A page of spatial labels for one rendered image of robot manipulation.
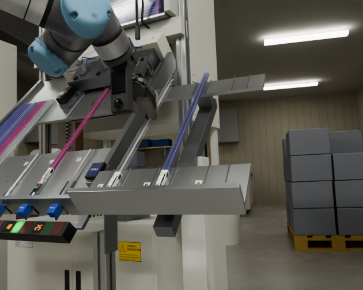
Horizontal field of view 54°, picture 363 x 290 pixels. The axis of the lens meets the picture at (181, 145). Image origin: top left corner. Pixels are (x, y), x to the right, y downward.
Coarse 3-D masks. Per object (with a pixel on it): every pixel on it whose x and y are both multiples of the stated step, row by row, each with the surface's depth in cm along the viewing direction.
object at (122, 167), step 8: (168, 80) 108; (168, 88) 104; (160, 96) 100; (160, 104) 98; (152, 120) 92; (144, 128) 88; (136, 136) 86; (136, 144) 84; (128, 152) 81; (128, 160) 80; (120, 168) 77
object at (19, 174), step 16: (16, 160) 119; (32, 160) 115; (48, 160) 112; (64, 160) 108; (80, 160) 105; (96, 160) 102; (0, 176) 115; (16, 176) 111; (32, 176) 108; (64, 176) 102; (80, 176) 99; (0, 192) 108; (16, 192) 105; (32, 192) 101; (48, 192) 99; (64, 192) 96
